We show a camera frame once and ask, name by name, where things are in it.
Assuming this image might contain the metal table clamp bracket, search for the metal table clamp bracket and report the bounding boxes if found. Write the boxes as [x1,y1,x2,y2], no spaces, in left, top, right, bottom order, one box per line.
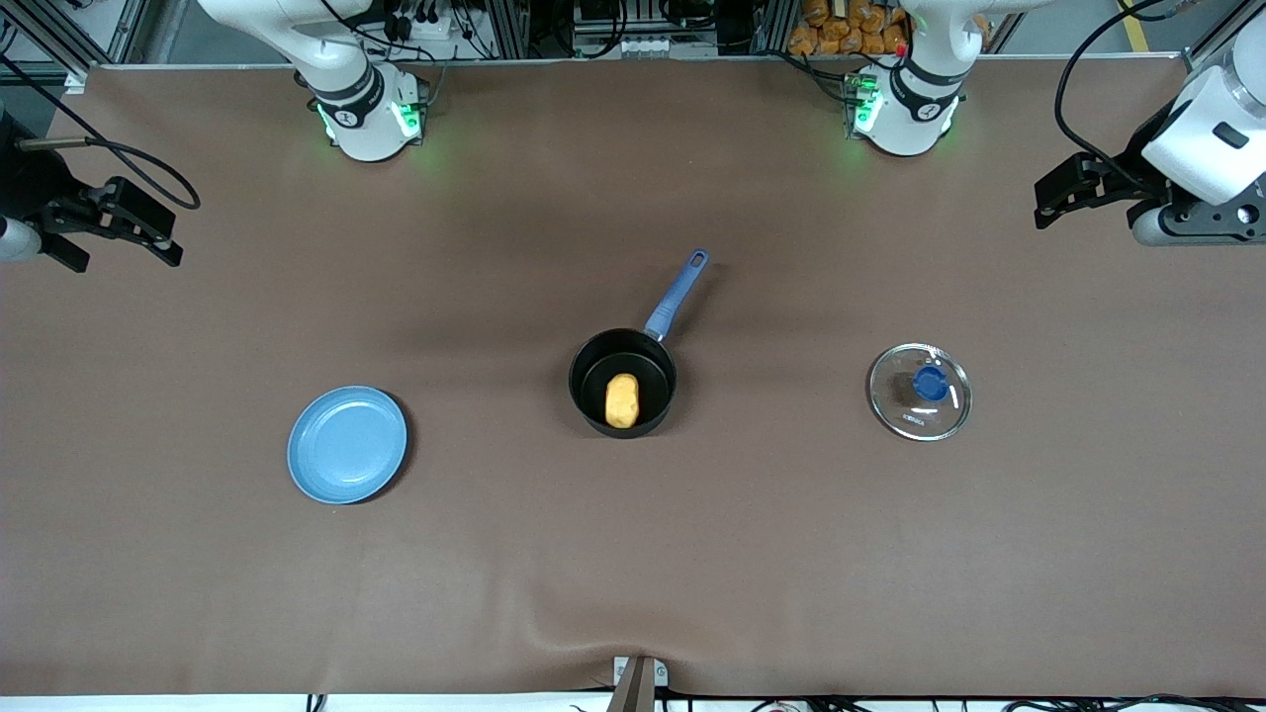
[613,655,670,712]

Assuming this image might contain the brown table cover cloth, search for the brown table cover cloth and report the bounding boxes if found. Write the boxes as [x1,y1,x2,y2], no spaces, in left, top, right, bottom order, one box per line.
[0,54,1266,698]

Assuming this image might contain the grey power strip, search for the grey power strip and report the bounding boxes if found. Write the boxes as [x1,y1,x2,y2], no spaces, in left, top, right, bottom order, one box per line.
[574,0,718,58]

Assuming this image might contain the aluminium frame profile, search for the aluminium frame profile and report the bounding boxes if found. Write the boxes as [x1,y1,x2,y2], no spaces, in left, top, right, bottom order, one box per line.
[99,0,154,68]

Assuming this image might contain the black pot with blue handle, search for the black pot with blue handle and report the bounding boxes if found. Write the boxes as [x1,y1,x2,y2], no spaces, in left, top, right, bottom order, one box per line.
[568,249,710,439]

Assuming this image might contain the blue round plate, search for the blue round plate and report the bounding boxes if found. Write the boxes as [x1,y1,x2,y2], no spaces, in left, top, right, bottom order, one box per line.
[287,386,408,505]

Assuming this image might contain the white power strip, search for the white power strip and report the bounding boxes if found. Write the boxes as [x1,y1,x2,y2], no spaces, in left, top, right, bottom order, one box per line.
[381,0,466,41]

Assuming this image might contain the bag of orange items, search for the bag of orange items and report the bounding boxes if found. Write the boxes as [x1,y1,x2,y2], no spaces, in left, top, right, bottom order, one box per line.
[788,0,911,57]

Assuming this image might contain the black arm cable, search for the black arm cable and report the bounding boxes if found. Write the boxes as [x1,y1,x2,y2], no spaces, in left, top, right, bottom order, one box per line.
[0,54,202,211]
[1054,0,1183,189]

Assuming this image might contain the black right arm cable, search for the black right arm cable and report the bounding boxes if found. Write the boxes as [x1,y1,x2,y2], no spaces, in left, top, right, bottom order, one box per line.
[0,54,202,211]

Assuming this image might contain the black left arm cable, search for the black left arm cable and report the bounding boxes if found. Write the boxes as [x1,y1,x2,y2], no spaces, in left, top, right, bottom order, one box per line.
[1054,0,1183,189]

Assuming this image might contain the yellow potato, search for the yellow potato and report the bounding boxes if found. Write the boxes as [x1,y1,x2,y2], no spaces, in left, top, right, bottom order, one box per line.
[604,373,642,430]

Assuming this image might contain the glass lid with blue knob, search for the glass lid with blue knob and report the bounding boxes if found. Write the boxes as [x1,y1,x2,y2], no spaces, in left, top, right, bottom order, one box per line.
[867,342,974,442]

